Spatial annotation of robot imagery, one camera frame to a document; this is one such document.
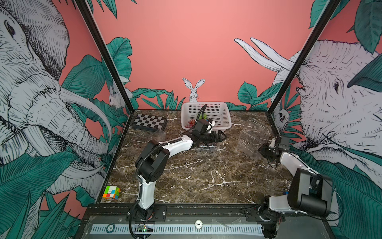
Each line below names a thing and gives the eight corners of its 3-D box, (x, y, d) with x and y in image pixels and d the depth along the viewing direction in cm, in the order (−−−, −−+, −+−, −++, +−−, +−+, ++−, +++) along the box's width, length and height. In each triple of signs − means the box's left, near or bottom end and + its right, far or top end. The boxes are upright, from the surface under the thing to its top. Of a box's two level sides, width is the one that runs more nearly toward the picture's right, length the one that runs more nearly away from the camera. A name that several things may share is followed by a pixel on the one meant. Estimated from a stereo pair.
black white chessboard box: (132, 127, 112) (131, 124, 108) (139, 116, 119) (137, 113, 116) (163, 132, 109) (162, 129, 106) (167, 120, 117) (167, 117, 114)
